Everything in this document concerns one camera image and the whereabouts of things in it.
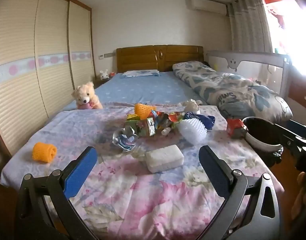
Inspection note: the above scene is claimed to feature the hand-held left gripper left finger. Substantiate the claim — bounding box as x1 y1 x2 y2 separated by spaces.
15 146 97 240

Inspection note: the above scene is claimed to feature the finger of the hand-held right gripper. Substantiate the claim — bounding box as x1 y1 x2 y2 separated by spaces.
289 119 306 137
273 123 304 155

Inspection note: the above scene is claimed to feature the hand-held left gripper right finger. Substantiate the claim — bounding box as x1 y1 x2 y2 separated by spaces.
198 145 284 240

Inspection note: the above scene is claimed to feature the dark trash bin white rim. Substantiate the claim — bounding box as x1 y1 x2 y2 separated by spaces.
242 116 284 167

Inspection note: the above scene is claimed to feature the orange cone foam fruit net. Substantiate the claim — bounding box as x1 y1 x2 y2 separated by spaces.
134 103 157 120

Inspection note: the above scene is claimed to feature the person's right hand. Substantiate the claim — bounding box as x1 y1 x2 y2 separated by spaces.
291 172 306 220

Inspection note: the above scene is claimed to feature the red brown wooden dresser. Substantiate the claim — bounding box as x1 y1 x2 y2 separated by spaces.
285 62 306 120

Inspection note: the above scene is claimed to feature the orange rolled foam fruit net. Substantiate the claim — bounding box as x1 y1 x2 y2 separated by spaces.
32 142 58 163

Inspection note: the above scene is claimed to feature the white foam fruit net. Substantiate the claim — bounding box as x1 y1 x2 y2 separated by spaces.
178 119 208 144

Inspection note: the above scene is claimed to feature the red snack wrapper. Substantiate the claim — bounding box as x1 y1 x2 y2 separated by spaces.
226 118 249 140

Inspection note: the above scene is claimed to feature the white foam block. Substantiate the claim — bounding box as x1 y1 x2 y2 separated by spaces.
145 144 185 173

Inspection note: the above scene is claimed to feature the pink floral blanket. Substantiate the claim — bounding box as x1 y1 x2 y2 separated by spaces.
0 102 284 240

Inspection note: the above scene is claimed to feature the blue plastic bag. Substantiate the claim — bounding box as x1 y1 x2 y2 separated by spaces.
183 112 216 130

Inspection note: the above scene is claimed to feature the crumpled blue white wrapper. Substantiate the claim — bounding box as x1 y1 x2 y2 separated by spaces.
112 127 139 153

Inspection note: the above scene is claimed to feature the colourful foil wrapper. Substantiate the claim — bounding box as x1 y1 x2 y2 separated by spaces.
153 110 183 130

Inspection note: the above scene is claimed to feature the beige teddy bear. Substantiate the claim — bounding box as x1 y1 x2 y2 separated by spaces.
71 81 103 110

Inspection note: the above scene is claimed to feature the blue heart print quilt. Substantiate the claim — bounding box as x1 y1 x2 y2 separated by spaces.
172 60 293 123

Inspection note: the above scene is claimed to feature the dark wooden nightstand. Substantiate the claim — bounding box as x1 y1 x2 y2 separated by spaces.
93 76 112 88

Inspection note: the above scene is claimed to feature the blue dotted bed sheet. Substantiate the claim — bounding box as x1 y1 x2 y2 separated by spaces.
61 70 208 112

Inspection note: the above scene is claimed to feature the blue white pillow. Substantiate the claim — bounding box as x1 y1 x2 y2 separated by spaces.
119 69 161 78

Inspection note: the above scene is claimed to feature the grey white curtain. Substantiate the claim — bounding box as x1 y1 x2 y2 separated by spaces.
227 0 274 54

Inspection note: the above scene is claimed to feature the cream sliding door wardrobe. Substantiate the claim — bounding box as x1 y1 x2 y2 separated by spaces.
0 0 96 158

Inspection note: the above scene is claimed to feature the wooden bed headboard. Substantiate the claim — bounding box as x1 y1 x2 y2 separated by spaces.
116 45 205 73

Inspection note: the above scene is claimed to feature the white air conditioner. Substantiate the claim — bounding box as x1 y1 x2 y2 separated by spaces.
190 0 231 15

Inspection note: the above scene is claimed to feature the grey mesh bed rail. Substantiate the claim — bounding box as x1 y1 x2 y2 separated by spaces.
205 50 291 100

